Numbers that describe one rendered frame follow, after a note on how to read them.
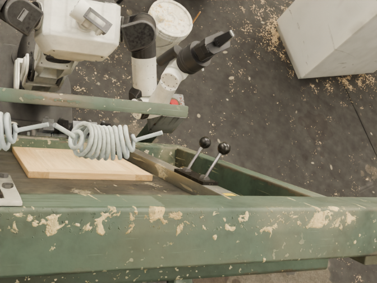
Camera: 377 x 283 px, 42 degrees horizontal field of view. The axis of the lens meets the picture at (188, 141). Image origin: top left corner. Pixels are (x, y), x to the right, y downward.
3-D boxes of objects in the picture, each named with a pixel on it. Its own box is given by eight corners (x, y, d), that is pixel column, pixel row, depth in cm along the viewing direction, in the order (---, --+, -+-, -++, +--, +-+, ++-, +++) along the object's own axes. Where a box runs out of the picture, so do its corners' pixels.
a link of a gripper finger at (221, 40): (234, 37, 144) (220, 46, 148) (229, 28, 144) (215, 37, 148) (231, 39, 143) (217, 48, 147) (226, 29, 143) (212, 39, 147)
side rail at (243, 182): (185, 173, 211) (188, 148, 210) (383, 264, 113) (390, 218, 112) (173, 172, 209) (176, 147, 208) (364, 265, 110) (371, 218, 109)
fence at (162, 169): (133, 156, 200) (133, 147, 200) (260, 222, 115) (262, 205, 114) (121, 156, 198) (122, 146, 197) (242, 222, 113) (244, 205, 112)
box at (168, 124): (168, 112, 233) (183, 94, 219) (171, 135, 228) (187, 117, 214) (145, 110, 228) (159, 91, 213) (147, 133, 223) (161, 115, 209)
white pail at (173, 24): (166, 31, 355) (193, -11, 317) (178, 67, 346) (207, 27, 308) (126, 32, 340) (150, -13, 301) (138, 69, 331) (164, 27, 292)
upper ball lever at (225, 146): (203, 184, 139) (229, 145, 141) (210, 187, 135) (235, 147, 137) (194, 177, 137) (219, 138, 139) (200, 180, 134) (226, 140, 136)
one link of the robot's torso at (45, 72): (24, 55, 234) (40, 19, 193) (61, 60, 242) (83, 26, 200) (23, 86, 232) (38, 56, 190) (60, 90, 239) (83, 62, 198)
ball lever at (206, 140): (186, 176, 150) (210, 140, 151) (191, 178, 146) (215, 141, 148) (177, 169, 148) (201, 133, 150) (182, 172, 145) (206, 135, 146)
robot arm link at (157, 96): (157, 98, 166) (142, 128, 181) (182, 92, 171) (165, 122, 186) (144, 74, 169) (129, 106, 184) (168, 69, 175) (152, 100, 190)
